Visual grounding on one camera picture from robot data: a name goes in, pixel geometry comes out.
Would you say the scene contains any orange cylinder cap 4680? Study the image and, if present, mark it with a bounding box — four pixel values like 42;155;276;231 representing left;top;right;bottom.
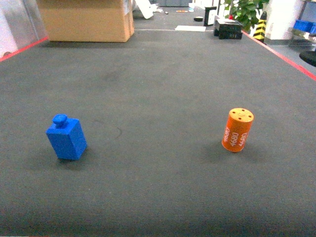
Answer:
222;108;254;153

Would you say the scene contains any blue block part with knob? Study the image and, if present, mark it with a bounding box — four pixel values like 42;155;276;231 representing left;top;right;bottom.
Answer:
46;114;87;160

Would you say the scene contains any white flat sheet on floor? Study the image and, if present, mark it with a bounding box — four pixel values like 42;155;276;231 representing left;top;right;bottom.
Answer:
175;25;206;32

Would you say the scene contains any white leaning board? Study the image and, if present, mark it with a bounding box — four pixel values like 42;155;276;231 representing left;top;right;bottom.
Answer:
132;0;154;19

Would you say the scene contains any black equipment case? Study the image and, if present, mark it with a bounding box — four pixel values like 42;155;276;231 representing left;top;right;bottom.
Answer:
214;18;243;40

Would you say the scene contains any black white upright box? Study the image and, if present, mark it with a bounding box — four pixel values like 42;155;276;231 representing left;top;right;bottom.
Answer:
204;6;217;26

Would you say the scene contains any yellow black striped bollard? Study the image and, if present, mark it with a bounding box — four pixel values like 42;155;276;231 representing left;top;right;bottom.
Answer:
253;11;267;43

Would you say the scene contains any large cardboard box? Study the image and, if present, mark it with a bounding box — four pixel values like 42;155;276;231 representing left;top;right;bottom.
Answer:
37;0;134;42

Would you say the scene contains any green potted plant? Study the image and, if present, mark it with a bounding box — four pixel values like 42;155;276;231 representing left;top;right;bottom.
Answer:
221;0;269;32

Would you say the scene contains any black round stool seat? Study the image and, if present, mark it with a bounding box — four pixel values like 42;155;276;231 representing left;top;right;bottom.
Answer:
299;51;316;67

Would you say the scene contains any blue crate at far right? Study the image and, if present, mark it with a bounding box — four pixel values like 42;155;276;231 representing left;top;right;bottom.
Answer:
293;20;316;34

